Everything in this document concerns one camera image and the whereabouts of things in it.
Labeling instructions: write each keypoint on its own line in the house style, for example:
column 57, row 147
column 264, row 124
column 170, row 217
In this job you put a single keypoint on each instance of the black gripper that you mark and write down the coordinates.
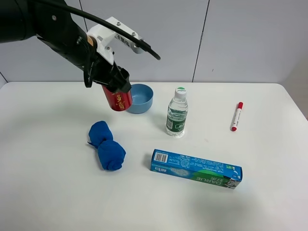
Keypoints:
column 95, row 67

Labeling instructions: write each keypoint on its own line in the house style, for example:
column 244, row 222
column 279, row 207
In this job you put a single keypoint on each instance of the red drink can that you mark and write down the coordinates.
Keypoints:
column 118, row 101

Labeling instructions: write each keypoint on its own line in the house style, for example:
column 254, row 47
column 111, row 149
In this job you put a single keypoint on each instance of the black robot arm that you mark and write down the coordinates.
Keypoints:
column 23, row 19

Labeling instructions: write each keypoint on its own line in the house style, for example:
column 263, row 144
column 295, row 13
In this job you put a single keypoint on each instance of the blue plastic bowl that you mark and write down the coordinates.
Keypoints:
column 142, row 98

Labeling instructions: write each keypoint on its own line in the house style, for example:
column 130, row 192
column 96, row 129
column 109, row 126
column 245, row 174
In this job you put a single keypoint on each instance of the clear water bottle green label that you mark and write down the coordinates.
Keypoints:
column 177, row 113

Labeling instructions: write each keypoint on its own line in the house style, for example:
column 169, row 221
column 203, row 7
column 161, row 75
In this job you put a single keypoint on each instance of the blue rolled cloth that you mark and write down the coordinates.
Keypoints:
column 110, row 153

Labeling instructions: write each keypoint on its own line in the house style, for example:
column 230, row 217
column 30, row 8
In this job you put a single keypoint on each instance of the red marker pen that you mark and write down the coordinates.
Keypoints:
column 237, row 114

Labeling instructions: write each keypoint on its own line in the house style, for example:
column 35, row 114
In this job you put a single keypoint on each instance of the Darlie toothpaste box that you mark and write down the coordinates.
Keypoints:
column 197, row 169

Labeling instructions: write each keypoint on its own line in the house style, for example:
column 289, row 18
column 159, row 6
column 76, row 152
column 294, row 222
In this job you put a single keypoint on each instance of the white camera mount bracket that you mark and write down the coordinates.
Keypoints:
column 104, row 36

